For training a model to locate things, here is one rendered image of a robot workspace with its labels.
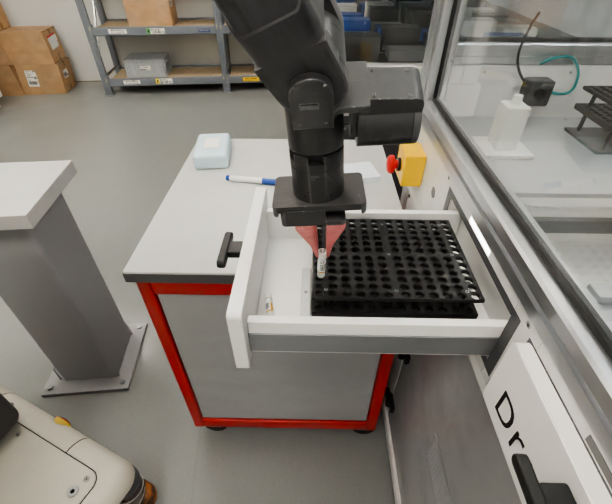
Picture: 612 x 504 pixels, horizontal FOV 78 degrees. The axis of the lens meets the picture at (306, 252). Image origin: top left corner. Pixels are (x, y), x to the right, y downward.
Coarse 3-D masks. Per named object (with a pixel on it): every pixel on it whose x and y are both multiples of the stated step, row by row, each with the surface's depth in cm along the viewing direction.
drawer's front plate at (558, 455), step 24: (504, 360) 42; (528, 360) 38; (504, 384) 42; (528, 384) 37; (504, 408) 42; (528, 408) 37; (552, 408) 34; (504, 432) 42; (528, 432) 37; (552, 432) 33; (576, 432) 33; (528, 456) 37; (552, 456) 33; (576, 456) 31; (552, 480) 33; (576, 480) 30; (600, 480) 30
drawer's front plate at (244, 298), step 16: (256, 192) 63; (256, 208) 59; (256, 224) 56; (256, 240) 54; (240, 256) 50; (256, 256) 54; (240, 272) 48; (256, 272) 54; (240, 288) 46; (256, 288) 54; (240, 304) 44; (256, 304) 55; (240, 320) 43; (240, 336) 45; (240, 352) 47
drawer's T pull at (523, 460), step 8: (512, 456) 33; (520, 456) 33; (512, 464) 33; (520, 464) 32; (528, 464) 32; (520, 472) 32; (528, 472) 32; (520, 480) 32; (528, 480) 31; (536, 480) 31; (528, 488) 31; (536, 488) 31; (544, 488) 31; (552, 488) 31; (560, 488) 31; (568, 488) 31; (528, 496) 31; (536, 496) 30; (544, 496) 30; (552, 496) 30; (560, 496) 30; (568, 496) 30
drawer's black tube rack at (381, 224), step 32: (352, 224) 61; (384, 224) 61; (416, 224) 61; (448, 224) 61; (352, 256) 55; (384, 256) 55; (416, 256) 55; (448, 256) 55; (320, 288) 54; (352, 288) 50; (384, 288) 54; (416, 288) 54; (448, 288) 50
